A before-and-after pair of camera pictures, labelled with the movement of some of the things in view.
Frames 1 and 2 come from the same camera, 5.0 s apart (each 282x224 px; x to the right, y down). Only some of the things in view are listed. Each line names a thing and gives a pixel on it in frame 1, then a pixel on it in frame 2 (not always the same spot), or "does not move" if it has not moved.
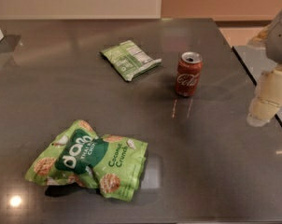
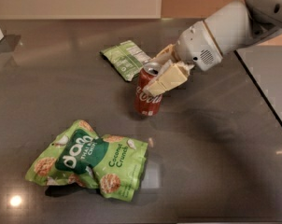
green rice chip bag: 78,156 does not move
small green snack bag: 129,60 does not move
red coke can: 189,70 → 148,105
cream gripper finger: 273,91 → 195,45
